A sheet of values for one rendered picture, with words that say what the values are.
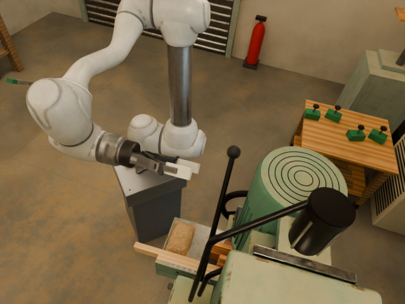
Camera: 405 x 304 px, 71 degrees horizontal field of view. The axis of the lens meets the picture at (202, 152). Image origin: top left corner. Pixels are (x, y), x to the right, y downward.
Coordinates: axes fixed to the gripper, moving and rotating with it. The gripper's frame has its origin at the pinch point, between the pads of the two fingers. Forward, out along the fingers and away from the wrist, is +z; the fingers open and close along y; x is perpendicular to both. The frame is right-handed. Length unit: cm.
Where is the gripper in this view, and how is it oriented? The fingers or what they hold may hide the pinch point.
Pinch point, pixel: (191, 170)
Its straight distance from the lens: 78.7
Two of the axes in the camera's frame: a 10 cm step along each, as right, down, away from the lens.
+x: 2.4, -9.7, -0.7
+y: -1.3, 0.4, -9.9
